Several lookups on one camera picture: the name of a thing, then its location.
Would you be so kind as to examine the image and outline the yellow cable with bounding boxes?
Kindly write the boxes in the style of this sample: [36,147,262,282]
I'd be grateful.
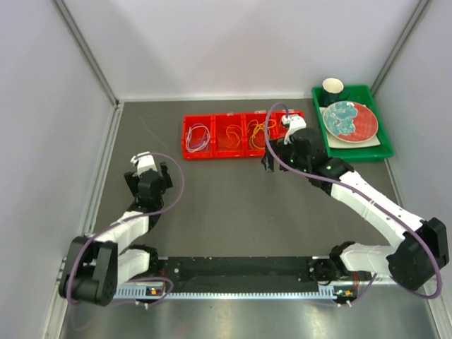
[246,119,278,150]

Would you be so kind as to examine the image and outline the white cable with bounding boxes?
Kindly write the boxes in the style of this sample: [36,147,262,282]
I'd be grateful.
[186,122,212,153]

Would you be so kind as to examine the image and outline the orange cable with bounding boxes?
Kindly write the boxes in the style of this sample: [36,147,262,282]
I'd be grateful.
[220,124,245,149]

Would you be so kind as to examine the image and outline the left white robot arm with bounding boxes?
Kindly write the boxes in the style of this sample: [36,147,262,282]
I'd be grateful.
[59,152,173,306]

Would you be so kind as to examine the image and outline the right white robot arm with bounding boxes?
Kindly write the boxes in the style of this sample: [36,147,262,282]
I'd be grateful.
[262,113,449,299]

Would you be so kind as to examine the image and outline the white square board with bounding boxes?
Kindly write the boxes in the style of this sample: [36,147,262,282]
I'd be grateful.
[327,134,381,149]

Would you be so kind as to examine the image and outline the blue patterned plate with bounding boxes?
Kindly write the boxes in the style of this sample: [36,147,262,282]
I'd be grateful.
[323,101,358,136]

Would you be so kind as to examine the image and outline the red bin far left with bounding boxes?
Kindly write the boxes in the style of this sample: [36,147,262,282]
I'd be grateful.
[181,114,214,160]

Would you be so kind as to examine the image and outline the red round plate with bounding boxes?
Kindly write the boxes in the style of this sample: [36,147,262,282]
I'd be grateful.
[345,102,379,143]

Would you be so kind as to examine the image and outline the dark green paper cup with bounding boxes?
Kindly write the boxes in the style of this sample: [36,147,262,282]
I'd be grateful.
[319,78,350,107]

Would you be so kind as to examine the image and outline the green plastic tray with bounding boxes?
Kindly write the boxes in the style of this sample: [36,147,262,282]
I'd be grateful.
[311,84,393,162]

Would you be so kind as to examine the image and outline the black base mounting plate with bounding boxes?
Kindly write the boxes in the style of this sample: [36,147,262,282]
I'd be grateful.
[153,256,336,292]

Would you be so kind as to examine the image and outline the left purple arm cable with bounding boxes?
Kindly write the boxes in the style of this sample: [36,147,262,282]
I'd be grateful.
[65,151,185,311]

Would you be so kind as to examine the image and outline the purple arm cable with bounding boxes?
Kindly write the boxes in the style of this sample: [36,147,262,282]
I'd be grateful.
[65,151,185,311]
[264,102,443,307]

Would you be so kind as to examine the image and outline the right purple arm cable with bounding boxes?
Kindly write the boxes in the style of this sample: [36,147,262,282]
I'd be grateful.
[264,102,443,307]

